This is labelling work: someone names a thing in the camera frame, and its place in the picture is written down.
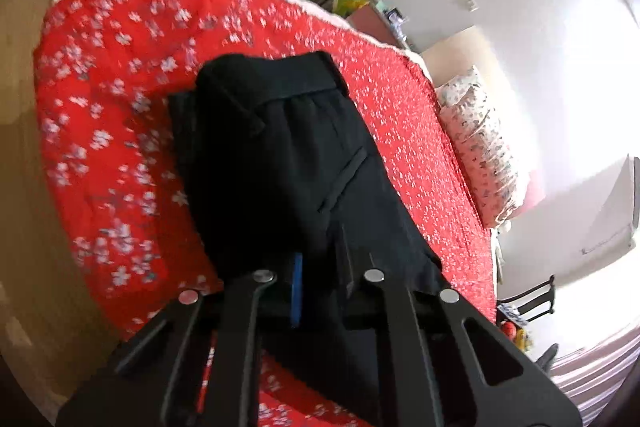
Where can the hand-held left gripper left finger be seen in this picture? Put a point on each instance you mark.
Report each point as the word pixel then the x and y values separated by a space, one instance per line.
pixel 297 292

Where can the red and yellow toy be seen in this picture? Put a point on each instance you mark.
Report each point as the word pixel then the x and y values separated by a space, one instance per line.
pixel 515 332

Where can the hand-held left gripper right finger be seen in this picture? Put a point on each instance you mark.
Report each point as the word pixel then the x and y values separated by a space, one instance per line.
pixel 375 294

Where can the red floral bedspread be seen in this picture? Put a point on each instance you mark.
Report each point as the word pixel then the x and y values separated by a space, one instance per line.
pixel 100 107

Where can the white wall socket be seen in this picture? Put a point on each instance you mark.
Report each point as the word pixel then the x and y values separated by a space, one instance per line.
pixel 466 2

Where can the floral ruffled pillow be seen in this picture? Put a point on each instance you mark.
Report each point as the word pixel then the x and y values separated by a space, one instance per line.
pixel 480 142

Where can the beige and pink headboard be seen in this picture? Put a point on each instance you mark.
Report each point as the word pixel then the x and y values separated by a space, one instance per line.
pixel 465 52

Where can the black pants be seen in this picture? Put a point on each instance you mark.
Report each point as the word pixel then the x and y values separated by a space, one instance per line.
pixel 280 157

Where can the grey puffy jacket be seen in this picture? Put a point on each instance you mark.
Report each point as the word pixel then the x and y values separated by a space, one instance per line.
pixel 549 356

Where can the pink striped curtain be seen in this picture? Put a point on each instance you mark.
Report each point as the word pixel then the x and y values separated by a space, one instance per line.
pixel 600 367

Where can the white air conditioner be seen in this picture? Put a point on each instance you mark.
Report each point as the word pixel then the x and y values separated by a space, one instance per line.
pixel 615 207

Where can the black wooden chair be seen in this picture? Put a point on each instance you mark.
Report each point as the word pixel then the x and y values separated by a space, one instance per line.
pixel 532 299

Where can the pink bedside cabinet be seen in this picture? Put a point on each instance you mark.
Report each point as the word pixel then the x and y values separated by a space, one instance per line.
pixel 375 27

